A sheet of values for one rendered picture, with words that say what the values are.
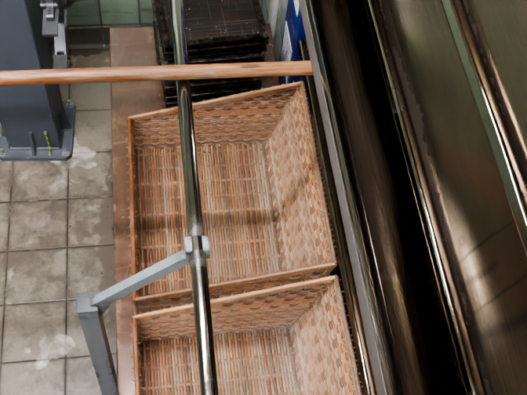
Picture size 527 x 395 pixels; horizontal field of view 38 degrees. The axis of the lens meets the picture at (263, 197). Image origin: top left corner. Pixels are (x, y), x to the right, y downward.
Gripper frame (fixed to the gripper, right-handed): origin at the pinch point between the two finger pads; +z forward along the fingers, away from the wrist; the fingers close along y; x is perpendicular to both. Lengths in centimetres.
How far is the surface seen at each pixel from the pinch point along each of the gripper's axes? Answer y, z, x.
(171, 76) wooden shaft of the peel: -0.6, 7.2, -23.4
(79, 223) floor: 119, -29, 9
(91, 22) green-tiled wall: 107, -115, 5
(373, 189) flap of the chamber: -22, 50, -53
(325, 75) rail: -25, 29, -48
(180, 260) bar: 6, 46, -23
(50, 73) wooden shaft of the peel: -1.5, 6.1, 0.5
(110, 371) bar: 60, 47, -6
